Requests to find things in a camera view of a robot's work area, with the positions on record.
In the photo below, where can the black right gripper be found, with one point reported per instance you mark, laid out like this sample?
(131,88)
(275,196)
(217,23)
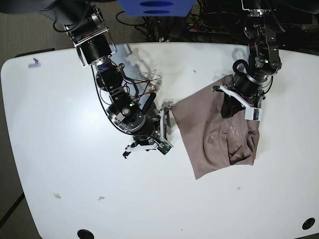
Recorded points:
(152,129)

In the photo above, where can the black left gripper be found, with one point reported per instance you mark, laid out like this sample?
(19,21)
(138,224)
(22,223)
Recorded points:
(237,89)

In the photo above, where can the mauve T-shirt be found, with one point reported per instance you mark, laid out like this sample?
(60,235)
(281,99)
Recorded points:
(212,142)

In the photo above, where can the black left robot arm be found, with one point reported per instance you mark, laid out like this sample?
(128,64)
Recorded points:
(260,28)

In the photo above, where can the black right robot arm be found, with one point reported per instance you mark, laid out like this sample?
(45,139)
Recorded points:
(84,24)

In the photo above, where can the small purple logo sticker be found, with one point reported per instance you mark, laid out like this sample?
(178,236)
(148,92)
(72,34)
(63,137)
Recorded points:
(36,63)

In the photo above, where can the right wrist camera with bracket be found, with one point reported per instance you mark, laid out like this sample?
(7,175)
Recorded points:
(164,147)

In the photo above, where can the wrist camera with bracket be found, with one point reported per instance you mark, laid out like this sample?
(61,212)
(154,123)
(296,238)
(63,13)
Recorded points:
(252,110)
(164,147)

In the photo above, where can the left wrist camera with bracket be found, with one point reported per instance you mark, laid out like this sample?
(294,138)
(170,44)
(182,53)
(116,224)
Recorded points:
(252,110)

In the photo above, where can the blue plastic mount plate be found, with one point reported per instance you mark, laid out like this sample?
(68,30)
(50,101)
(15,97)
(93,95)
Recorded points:
(157,7)

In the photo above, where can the black table cable grommet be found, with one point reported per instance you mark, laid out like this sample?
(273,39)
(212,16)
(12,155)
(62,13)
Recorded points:
(308,223)

